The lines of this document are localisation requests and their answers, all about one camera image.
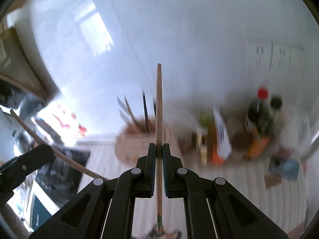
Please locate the green capped bottle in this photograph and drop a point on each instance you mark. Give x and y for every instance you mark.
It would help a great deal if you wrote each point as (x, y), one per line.
(205, 129)

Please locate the colourful wall stickers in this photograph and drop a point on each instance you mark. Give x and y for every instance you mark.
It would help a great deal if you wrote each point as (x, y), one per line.
(67, 122)

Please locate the dark bottle with black cap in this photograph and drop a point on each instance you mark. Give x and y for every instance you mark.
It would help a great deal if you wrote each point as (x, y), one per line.
(274, 109)

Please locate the dark bottle with red cap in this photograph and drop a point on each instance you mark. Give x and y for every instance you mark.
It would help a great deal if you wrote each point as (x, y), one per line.
(258, 114)

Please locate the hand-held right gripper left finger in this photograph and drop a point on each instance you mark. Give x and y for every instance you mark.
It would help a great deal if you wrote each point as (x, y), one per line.
(152, 174)

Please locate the teal cabinet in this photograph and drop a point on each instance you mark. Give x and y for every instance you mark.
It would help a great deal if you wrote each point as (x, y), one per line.
(39, 211)

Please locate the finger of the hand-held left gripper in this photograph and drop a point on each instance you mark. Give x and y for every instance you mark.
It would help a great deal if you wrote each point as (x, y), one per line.
(30, 160)

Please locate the striped cat print mat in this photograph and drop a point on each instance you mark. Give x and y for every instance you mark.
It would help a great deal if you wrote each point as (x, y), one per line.
(236, 204)

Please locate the cream utensil holder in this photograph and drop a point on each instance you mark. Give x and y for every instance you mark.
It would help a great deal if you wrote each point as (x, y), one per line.
(134, 149)

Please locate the white wall socket panel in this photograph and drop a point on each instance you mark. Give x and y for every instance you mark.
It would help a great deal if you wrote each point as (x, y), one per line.
(274, 54)

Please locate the blue box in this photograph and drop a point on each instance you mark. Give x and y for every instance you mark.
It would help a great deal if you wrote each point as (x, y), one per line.
(286, 168)

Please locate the light wooden chopstick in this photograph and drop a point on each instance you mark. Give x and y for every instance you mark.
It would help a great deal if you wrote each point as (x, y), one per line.
(74, 162)
(159, 104)

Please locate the dark chopstick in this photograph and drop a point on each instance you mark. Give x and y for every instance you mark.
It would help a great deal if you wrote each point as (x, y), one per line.
(145, 112)

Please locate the black cooktop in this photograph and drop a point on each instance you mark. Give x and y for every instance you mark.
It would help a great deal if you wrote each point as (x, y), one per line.
(62, 179)

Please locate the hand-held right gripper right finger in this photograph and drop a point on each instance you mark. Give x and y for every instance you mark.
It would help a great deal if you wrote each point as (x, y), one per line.
(165, 174)

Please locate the brown card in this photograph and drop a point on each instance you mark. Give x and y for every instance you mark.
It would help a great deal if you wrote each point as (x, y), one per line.
(273, 180)

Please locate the brown round jar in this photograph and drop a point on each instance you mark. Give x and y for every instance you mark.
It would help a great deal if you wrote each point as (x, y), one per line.
(240, 142)

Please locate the white and orange packet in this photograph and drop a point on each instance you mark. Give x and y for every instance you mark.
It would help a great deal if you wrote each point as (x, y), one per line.
(221, 139)

